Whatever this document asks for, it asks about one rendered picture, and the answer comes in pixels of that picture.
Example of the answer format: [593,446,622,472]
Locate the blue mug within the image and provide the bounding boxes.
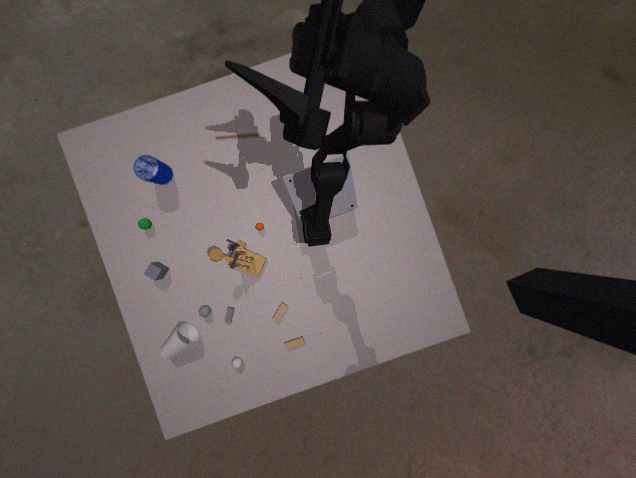
[134,154,174,185]

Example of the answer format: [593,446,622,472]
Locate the tan rectangular block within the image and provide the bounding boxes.
[285,336,305,349]
[273,302,288,322]

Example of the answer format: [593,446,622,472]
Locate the green ball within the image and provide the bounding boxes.
[138,219,152,230]

